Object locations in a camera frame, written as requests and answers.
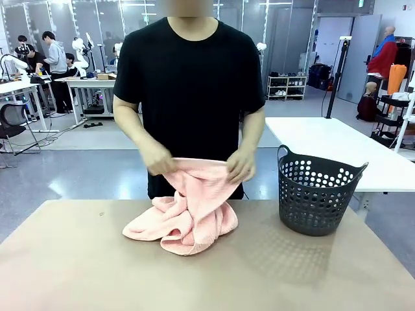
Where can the bystander in grey hoodie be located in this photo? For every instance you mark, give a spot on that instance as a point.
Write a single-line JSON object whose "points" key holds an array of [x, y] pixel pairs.
{"points": [[57, 61]]}

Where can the orange hanging cloth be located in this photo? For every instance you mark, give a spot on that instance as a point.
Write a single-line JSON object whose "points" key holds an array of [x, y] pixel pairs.
{"points": [[396, 81]]}

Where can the mannequin in red blue jacket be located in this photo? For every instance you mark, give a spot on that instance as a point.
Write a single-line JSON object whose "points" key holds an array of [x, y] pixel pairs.
{"points": [[382, 58]]}

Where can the person's left forearm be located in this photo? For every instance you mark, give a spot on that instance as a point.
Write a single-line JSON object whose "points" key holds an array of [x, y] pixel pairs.
{"points": [[253, 129]]}

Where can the dark grey perforated laundry basket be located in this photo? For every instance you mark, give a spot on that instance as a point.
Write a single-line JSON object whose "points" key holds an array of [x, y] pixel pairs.
{"points": [[311, 223]]}

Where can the seated bystander with dark hair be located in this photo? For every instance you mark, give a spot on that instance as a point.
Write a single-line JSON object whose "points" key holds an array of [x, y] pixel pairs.
{"points": [[71, 64]]}

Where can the mannequin head with maroon cloth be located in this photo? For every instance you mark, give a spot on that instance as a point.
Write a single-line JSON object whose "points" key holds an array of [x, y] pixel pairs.
{"points": [[368, 103]]}

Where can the person's right forearm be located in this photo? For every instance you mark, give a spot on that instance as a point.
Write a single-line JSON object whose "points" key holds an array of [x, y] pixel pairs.
{"points": [[129, 126]]}

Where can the white desk with slim legs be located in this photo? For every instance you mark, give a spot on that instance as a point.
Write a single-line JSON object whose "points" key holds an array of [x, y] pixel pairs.
{"points": [[19, 87]]}

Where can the small white background robot arm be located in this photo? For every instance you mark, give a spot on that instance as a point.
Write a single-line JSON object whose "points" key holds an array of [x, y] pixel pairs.
{"points": [[79, 55]]}

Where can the person's right hand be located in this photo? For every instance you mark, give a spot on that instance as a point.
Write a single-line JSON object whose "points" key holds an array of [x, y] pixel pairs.
{"points": [[159, 162]]}

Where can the black luggage bags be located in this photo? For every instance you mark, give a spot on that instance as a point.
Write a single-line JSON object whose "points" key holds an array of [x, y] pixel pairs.
{"points": [[319, 76]]}

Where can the long white table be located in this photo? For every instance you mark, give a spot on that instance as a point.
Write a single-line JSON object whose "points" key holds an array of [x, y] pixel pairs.
{"points": [[330, 136]]}

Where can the black power strip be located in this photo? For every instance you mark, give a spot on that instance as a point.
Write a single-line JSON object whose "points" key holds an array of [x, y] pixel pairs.
{"points": [[93, 125]]}

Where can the black rolling cart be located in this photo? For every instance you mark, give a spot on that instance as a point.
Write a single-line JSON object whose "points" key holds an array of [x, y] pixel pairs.
{"points": [[389, 120]]}

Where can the person's torso in black t-shirt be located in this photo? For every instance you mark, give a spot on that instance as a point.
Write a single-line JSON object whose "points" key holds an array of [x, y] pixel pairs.
{"points": [[191, 97]]}

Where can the person's left hand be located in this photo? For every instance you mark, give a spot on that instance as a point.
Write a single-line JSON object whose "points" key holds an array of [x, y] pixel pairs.
{"points": [[241, 166]]}

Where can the black mesh office chair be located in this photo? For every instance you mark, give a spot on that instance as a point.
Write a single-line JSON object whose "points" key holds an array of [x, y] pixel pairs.
{"points": [[13, 120]]}

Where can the white shoe rack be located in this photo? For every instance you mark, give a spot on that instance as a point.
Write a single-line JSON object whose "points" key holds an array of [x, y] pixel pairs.
{"points": [[287, 87]]}

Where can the pink terry towel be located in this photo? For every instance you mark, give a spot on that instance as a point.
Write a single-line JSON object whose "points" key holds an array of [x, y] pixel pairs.
{"points": [[197, 220]]}

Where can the black tripod stand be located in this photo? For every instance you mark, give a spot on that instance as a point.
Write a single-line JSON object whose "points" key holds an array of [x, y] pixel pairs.
{"points": [[337, 74]]}

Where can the white desk with boxes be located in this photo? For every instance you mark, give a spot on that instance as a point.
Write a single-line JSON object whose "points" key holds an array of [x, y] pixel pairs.
{"points": [[90, 82]]}

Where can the cardboard box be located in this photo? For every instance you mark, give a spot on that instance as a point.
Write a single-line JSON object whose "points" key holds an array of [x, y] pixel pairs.
{"points": [[106, 76]]}

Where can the bystander in black shirt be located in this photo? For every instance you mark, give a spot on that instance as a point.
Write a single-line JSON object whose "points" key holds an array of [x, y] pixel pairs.
{"points": [[24, 48]]}

